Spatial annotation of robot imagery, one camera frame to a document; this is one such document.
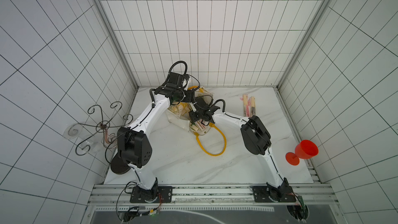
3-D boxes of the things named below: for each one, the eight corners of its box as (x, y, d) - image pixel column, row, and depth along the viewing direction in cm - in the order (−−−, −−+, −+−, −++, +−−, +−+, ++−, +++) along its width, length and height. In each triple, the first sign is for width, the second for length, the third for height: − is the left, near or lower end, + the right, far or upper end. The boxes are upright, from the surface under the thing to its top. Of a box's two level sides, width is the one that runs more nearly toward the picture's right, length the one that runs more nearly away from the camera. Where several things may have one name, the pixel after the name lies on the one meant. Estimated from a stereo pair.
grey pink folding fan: (250, 116, 105) (251, 115, 104) (250, 98, 116) (251, 96, 115) (254, 117, 105) (255, 115, 103) (254, 98, 116) (255, 96, 114)
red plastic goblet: (288, 165, 84) (303, 154, 72) (283, 151, 89) (297, 139, 76) (303, 165, 84) (321, 154, 72) (297, 151, 89) (313, 139, 77)
